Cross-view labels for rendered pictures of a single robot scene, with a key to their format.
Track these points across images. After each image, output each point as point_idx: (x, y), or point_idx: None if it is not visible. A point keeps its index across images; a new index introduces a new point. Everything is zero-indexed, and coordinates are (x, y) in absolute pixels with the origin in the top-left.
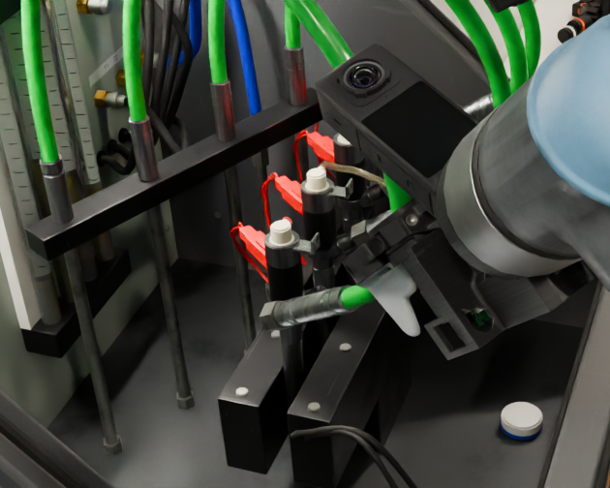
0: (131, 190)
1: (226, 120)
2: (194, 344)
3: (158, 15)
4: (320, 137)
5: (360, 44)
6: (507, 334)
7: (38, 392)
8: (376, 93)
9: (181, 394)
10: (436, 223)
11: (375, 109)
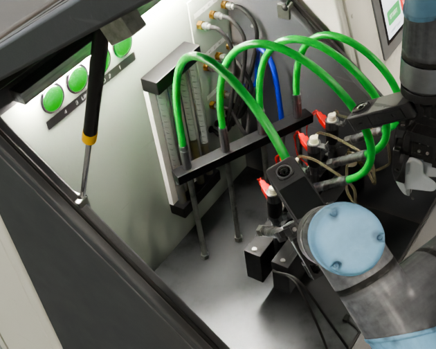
0: (216, 156)
1: (261, 127)
2: (246, 211)
3: (241, 64)
4: (304, 136)
5: (329, 91)
6: (389, 224)
7: (176, 228)
8: (286, 179)
9: (236, 236)
10: None
11: (285, 186)
